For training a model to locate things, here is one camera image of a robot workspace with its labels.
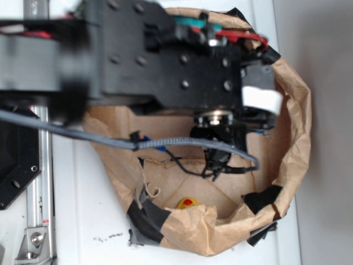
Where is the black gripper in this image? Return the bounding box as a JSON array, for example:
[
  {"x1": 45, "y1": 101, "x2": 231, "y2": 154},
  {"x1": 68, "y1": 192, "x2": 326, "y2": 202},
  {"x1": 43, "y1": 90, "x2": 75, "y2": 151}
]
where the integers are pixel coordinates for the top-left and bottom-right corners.
[{"x1": 150, "y1": 41, "x2": 276, "y2": 155}]

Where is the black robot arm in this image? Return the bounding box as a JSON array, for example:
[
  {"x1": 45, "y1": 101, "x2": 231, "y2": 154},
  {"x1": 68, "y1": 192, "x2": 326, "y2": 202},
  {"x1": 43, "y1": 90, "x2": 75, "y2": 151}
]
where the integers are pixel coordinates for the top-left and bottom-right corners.
[{"x1": 1, "y1": 1, "x2": 282, "y2": 147}]

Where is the yellow red toy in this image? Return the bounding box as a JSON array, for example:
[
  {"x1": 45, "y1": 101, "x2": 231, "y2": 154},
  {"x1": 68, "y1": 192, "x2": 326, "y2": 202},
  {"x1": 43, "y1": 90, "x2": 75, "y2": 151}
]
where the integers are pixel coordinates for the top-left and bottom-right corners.
[{"x1": 176, "y1": 198, "x2": 201, "y2": 209}]

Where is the brown paper bag tray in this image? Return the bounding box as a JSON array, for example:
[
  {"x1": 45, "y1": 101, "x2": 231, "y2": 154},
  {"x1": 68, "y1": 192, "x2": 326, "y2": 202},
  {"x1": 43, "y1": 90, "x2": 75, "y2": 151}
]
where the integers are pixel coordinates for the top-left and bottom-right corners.
[{"x1": 82, "y1": 7, "x2": 312, "y2": 257}]

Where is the white plastic board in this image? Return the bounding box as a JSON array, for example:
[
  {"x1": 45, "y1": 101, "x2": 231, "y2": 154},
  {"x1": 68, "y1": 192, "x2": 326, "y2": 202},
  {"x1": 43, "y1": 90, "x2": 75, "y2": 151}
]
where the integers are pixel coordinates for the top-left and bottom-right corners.
[{"x1": 51, "y1": 0, "x2": 303, "y2": 265}]

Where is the red cable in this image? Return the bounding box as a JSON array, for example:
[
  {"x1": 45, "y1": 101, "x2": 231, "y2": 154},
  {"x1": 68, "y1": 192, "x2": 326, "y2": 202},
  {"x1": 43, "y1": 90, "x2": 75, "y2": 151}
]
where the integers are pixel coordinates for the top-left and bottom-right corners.
[{"x1": 215, "y1": 29, "x2": 269, "y2": 50}]

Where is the aluminium extrusion rail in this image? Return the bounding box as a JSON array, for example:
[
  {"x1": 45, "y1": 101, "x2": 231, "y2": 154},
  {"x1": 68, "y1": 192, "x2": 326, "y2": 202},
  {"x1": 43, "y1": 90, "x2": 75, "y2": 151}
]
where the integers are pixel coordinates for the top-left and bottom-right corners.
[{"x1": 14, "y1": 0, "x2": 57, "y2": 265}]

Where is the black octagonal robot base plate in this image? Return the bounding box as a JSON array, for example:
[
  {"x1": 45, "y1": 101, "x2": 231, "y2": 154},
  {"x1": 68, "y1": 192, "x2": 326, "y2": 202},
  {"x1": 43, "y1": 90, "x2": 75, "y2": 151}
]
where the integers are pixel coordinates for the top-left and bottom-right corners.
[{"x1": 1, "y1": 121, "x2": 41, "y2": 210}]

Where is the grey braided cable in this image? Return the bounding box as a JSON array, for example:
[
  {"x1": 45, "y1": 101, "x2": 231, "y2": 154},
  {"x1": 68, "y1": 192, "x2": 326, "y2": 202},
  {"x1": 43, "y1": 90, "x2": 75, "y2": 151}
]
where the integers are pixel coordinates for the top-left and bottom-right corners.
[{"x1": 0, "y1": 109, "x2": 260, "y2": 173}]

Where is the metal corner bracket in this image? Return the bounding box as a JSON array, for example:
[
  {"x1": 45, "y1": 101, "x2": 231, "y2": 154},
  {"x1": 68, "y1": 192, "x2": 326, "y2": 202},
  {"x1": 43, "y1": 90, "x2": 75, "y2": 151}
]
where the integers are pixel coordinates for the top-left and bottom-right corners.
[{"x1": 14, "y1": 226, "x2": 50, "y2": 264}]

